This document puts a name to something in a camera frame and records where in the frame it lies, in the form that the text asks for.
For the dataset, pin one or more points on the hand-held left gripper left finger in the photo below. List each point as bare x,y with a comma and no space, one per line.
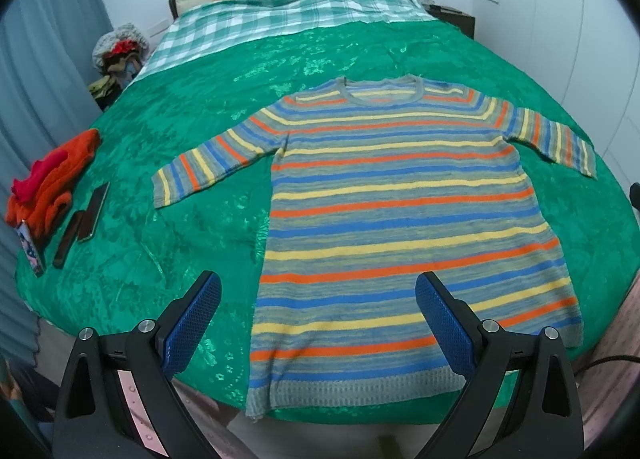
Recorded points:
192,324

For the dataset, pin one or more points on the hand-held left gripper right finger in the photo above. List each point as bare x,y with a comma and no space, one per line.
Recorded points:
445,324

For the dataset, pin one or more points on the striped knit sweater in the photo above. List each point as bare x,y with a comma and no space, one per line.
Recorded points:
400,219

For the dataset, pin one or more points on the pile of mixed clothes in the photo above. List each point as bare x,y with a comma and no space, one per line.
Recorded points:
120,54

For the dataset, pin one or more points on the large black smartphone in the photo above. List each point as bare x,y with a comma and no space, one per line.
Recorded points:
93,213

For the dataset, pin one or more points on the small dark smartphone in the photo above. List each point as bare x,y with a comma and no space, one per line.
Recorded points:
66,239

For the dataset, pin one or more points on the pink dotted bed sheet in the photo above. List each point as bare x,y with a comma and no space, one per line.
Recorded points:
615,329

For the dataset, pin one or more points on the smartphone with lit screen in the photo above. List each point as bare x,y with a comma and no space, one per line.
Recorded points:
31,250

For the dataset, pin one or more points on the orange fleece garment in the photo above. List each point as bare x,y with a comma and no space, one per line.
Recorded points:
55,194

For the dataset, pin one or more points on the red cloth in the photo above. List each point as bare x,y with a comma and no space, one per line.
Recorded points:
37,176

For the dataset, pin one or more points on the green floral bedspread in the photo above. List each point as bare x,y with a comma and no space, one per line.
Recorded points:
200,104

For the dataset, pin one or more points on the grey blue curtain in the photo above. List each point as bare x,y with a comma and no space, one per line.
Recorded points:
40,89

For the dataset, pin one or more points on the green white checked blanket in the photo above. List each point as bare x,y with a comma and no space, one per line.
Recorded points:
225,29

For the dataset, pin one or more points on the dark wooden nightstand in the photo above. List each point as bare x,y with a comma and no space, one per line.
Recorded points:
452,16

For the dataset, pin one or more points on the white wardrobe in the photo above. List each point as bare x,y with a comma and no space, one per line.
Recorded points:
575,39

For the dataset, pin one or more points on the white wall switch plate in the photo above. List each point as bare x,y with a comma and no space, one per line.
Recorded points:
160,26

